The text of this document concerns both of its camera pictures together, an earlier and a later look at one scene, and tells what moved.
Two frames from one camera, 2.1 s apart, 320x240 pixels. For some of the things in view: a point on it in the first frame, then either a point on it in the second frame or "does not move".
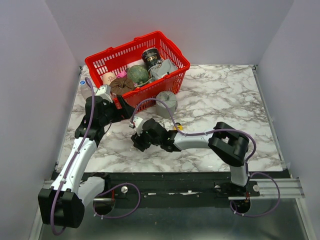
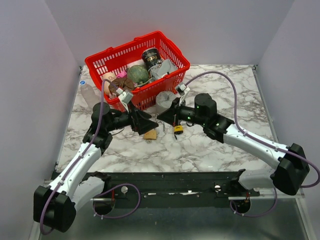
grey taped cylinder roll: x=170 y=99 does not move
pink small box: x=123 y=74 does not move
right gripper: x=137 y=140 -> x=171 y=115
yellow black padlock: x=180 y=127 does not move
